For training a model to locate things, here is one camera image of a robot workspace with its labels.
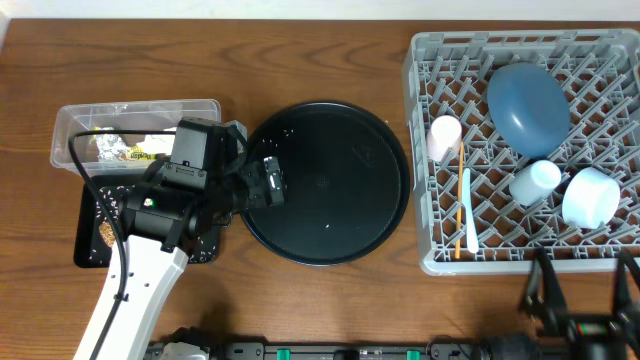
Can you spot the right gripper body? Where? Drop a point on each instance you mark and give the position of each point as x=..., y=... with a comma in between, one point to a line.
x=582, y=329

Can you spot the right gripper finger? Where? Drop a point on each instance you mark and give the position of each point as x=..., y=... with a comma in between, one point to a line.
x=627, y=280
x=542, y=293

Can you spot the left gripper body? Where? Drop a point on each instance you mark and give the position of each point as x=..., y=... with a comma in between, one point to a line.
x=273, y=181

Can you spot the light blue bowl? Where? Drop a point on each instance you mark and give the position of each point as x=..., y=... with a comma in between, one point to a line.
x=590, y=200

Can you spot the white plastic knife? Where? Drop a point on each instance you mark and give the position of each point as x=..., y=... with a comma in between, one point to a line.
x=471, y=233

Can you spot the light blue cup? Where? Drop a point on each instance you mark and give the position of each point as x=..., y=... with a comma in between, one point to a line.
x=535, y=182

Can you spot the white tissue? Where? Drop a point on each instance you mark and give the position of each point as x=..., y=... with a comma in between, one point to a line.
x=157, y=144

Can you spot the wooden chopstick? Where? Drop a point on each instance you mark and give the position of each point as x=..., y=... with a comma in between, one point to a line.
x=459, y=198

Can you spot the yellow foil snack wrapper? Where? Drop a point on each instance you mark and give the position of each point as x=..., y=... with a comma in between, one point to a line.
x=112, y=147

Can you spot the brown cookie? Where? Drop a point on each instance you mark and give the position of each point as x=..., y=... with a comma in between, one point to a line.
x=107, y=234

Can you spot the dark blue plate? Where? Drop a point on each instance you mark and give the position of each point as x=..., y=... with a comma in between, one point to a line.
x=529, y=109

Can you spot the pink cup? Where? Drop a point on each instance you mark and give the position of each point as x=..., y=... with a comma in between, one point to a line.
x=444, y=134

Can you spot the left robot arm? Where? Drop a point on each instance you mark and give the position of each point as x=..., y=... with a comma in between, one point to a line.
x=139, y=280

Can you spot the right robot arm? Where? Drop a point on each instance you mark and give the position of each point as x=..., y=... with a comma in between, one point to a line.
x=586, y=336

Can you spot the grey dishwasher rack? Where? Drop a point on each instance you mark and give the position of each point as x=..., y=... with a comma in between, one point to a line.
x=448, y=74

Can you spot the round black tray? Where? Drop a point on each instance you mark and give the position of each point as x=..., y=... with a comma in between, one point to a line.
x=346, y=183

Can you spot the clear plastic bin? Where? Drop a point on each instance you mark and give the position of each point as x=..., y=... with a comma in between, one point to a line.
x=120, y=116

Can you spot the spilled rice grains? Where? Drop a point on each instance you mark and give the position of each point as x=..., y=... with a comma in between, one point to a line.
x=107, y=205

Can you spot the black rectangular tray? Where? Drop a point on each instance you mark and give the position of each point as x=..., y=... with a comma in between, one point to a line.
x=91, y=252

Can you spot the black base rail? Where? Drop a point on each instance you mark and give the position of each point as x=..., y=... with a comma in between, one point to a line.
x=192, y=343

